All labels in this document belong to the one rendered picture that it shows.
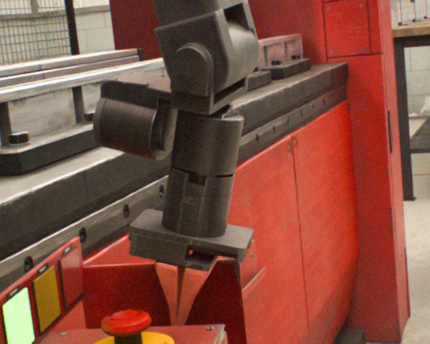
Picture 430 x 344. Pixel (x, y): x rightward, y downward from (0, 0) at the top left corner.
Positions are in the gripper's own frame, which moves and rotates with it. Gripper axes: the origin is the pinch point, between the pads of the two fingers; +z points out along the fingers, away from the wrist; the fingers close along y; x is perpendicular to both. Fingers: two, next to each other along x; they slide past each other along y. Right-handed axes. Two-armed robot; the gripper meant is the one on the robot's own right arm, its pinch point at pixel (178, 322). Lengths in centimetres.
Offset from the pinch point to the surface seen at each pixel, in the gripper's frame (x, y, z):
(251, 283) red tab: -75, -1, 21
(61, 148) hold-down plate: -32.0, 23.2, -6.5
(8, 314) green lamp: 13.1, 11.2, -3.3
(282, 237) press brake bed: -104, -3, 20
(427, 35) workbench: -385, -45, -17
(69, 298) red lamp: 0.5, 10.2, -0.3
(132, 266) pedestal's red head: -4.3, 5.9, -2.8
